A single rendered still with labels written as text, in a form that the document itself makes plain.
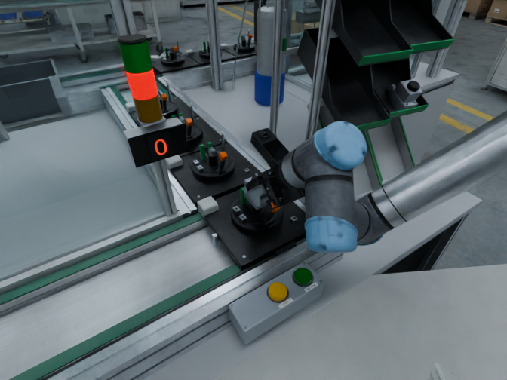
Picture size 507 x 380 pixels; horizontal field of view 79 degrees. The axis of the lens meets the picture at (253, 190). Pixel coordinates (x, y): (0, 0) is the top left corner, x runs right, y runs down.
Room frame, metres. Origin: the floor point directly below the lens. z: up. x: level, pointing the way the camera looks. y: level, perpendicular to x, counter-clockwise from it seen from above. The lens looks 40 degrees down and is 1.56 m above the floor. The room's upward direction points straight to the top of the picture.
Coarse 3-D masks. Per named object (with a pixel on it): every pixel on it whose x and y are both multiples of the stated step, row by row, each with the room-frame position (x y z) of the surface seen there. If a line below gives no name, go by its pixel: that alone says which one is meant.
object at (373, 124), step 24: (312, 48) 0.81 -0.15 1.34; (336, 48) 0.92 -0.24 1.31; (312, 72) 0.80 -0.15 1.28; (336, 72) 0.83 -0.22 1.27; (360, 72) 0.82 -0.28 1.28; (336, 96) 0.75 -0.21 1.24; (360, 96) 0.77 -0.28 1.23; (336, 120) 0.68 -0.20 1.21; (360, 120) 0.69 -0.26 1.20; (384, 120) 0.68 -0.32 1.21
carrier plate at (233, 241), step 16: (240, 192) 0.69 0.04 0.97; (224, 208) 0.62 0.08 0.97; (288, 208) 0.62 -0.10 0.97; (208, 224) 0.57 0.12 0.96; (224, 224) 0.56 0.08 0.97; (288, 224) 0.56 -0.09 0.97; (304, 224) 0.56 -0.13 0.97; (224, 240) 0.51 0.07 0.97; (240, 240) 0.51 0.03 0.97; (256, 240) 0.51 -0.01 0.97; (272, 240) 0.51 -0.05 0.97; (288, 240) 0.51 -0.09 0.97; (240, 256) 0.45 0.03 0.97; (256, 256) 0.45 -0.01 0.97
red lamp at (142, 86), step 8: (128, 72) 0.57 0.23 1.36; (144, 72) 0.57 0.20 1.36; (152, 72) 0.59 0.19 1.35; (128, 80) 0.57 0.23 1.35; (136, 80) 0.56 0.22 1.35; (144, 80) 0.57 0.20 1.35; (152, 80) 0.58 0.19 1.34; (136, 88) 0.57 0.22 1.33; (144, 88) 0.57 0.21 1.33; (152, 88) 0.58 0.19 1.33; (136, 96) 0.57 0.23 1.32; (144, 96) 0.57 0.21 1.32; (152, 96) 0.57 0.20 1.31
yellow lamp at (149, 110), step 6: (156, 96) 0.59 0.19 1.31; (138, 102) 0.57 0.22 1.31; (144, 102) 0.57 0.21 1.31; (150, 102) 0.57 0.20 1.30; (156, 102) 0.58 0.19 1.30; (138, 108) 0.57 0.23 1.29; (144, 108) 0.57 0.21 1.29; (150, 108) 0.57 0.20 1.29; (156, 108) 0.58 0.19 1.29; (138, 114) 0.57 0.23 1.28; (144, 114) 0.57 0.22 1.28; (150, 114) 0.57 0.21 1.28; (156, 114) 0.57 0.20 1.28; (144, 120) 0.57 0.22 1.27; (150, 120) 0.57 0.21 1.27; (156, 120) 0.57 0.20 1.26
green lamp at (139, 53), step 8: (120, 48) 0.57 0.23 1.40; (128, 48) 0.57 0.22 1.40; (136, 48) 0.57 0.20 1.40; (144, 48) 0.58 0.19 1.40; (128, 56) 0.57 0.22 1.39; (136, 56) 0.57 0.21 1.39; (144, 56) 0.57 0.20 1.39; (128, 64) 0.57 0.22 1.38; (136, 64) 0.57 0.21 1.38; (144, 64) 0.57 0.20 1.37; (136, 72) 0.57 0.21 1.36
